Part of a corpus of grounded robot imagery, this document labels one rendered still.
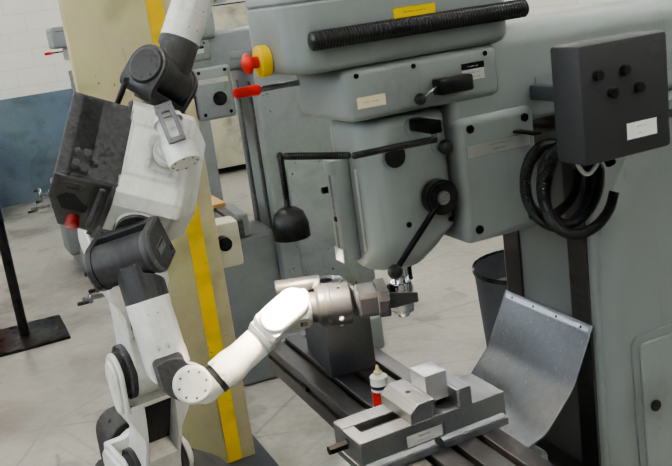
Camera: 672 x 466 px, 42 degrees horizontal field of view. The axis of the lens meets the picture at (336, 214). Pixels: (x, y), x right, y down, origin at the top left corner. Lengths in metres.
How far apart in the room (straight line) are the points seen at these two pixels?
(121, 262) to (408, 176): 0.59
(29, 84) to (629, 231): 9.19
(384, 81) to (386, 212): 0.26
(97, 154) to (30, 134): 8.80
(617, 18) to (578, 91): 0.43
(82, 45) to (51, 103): 7.33
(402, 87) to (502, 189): 0.31
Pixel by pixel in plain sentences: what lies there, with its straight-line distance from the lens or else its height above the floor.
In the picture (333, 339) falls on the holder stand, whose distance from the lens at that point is 2.18.
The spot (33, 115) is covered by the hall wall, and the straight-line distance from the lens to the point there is 10.64.
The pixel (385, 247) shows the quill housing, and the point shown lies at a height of 1.37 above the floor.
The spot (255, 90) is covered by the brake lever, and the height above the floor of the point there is 1.70.
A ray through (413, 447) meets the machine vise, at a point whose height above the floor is 0.97.
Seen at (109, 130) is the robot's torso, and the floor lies 1.65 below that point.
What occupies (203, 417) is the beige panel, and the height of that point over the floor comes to 0.27.
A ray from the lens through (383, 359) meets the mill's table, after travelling 2.29.
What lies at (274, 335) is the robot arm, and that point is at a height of 1.22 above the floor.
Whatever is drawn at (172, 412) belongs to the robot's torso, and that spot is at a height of 0.86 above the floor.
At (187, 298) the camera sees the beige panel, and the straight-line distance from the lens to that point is 3.54.
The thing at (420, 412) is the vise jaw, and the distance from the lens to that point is 1.81.
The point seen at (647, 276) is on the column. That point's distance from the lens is 2.00.
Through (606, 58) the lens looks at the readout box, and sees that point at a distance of 1.60.
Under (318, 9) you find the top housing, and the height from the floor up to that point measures 1.84.
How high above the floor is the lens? 1.87
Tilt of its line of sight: 14 degrees down
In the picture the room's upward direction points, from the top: 8 degrees counter-clockwise
